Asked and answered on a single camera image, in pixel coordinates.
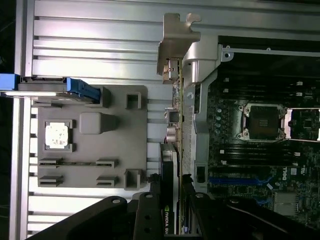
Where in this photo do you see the hard disk with blue bracket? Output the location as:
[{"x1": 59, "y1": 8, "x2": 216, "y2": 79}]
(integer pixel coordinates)
[{"x1": 0, "y1": 73, "x2": 102, "y2": 105}]

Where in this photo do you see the blue expansion slot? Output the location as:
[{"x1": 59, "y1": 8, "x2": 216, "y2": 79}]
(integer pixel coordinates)
[{"x1": 209, "y1": 176, "x2": 273, "y2": 185}]

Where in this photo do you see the green RAM stick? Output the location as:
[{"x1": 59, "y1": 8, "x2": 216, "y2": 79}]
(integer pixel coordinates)
[{"x1": 39, "y1": 161, "x2": 113, "y2": 167}]

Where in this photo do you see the open socket cover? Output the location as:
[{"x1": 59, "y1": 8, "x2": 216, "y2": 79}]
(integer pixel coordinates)
[{"x1": 286, "y1": 107, "x2": 320, "y2": 142}]

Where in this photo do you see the silver CPU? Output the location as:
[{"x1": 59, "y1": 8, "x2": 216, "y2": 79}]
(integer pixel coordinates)
[{"x1": 44, "y1": 121, "x2": 70, "y2": 150}]

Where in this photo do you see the grey parts rack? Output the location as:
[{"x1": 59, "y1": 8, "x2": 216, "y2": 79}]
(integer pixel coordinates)
[{"x1": 30, "y1": 84, "x2": 150, "y2": 193}]

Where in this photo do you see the silver chipset heatsink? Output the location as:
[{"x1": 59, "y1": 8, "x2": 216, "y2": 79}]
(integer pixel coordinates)
[{"x1": 273, "y1": 191, "x2": 304, "y2": 218}]

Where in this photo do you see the black open PC case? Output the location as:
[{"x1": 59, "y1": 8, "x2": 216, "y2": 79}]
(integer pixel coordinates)
[{"x1": 179, "y1": 32, "x2": 320, "y2": 240}]

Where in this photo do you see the CPU socket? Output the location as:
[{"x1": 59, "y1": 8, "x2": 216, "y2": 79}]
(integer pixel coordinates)
[{"x1": 237, "y1": 102, "x2": 288, "y2": 142}]

